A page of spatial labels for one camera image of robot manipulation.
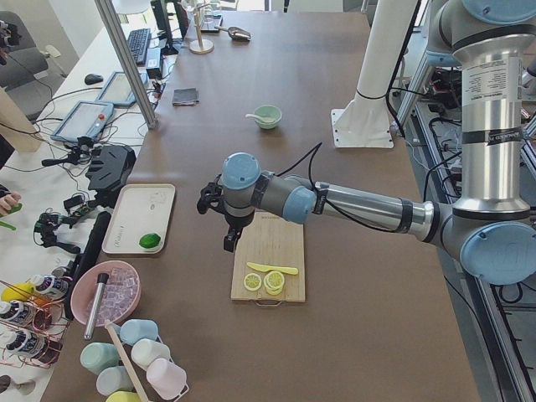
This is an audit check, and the grey folded cloth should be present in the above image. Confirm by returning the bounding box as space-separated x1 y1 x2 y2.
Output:
172 88 199 106

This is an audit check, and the metal scoop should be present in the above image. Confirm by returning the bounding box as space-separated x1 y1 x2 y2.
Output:
216 26 251 42

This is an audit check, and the pink cup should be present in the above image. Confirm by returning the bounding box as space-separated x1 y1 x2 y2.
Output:
146 358 187 400

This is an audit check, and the bamboo cutting board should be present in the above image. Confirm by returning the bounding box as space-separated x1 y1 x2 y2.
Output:
230 212 306 303

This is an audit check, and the mint green bowl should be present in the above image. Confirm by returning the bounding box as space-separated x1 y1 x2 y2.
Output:
254 105 282 130

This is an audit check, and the teach pendant tablet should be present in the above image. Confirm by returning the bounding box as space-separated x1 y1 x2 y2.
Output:
96 71 136 108
50 101 114 143

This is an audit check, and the pink bowl with ice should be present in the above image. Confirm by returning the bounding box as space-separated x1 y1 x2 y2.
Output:
70 260 142 327

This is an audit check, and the stacked lemon slice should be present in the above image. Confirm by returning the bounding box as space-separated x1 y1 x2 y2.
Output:
264 282 284 296
264 271 285 285

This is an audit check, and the single lemon slice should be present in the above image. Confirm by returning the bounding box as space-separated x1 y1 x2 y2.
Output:
243 273 262 291

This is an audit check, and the green lime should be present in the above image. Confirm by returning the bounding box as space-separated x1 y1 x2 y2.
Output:
138 232 162 250

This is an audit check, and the beige plastic tray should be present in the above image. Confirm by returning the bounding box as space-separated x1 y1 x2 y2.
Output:
101 183 176 255

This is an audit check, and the light blue cup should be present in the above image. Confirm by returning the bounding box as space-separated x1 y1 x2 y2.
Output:
96 366 134 396

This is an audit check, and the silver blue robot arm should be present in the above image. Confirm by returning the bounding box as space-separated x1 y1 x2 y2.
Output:
197 1 535 285

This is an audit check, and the black keyboard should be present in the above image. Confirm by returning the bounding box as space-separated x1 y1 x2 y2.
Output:
126 28 152 65

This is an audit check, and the round wooden stand base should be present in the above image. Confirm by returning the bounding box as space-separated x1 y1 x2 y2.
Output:
188 39 214 54

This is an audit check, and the yellow cup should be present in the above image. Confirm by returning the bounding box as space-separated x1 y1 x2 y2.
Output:
106 390 142 402

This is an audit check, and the metal muddler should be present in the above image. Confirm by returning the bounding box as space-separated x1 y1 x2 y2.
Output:
83 273 109 341

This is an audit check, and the white wire cup rack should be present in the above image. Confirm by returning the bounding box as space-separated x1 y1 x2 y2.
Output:
108 330 190 399

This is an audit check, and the top stacked lemon slice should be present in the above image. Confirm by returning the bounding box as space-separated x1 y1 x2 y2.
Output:
264 271 285 285

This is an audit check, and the copper wire bottle rack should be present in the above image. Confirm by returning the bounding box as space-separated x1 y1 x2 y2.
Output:
1 275 69 369

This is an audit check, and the aluminium frame post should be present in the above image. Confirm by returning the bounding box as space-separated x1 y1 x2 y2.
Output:
95 0 157 130

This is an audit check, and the white ceramic spoon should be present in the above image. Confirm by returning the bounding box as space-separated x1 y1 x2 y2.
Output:
245 113 276 124

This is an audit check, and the wooden stick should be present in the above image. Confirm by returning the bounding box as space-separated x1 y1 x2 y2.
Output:
105 320 149 402

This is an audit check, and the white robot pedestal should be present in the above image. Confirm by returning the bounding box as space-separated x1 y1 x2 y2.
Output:
331 0 420 148

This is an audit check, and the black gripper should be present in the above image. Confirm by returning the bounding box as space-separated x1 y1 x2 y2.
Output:
196 175 242 252

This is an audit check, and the metal cutting board handle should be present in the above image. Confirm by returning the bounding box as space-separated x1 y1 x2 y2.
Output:
255 300 282 308

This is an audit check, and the black cylinder tube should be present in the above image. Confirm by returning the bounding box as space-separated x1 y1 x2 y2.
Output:
64 211 111 321

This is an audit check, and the black computer mouse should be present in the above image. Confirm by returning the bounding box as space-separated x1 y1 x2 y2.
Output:
84 74 104 85

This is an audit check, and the yellow plastic knife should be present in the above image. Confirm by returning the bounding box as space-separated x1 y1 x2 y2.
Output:
246 262 299 276

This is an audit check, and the green cup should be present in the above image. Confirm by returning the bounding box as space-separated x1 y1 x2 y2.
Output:
80 343 120 375

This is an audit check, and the white cup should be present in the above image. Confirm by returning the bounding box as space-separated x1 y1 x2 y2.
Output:
131 338 171 370

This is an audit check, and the lower stacked lemon slice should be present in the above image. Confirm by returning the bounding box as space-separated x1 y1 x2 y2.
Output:
264 282 284 296

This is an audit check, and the yellow lemon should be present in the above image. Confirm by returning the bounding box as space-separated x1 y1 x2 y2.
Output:
1 282 35 302

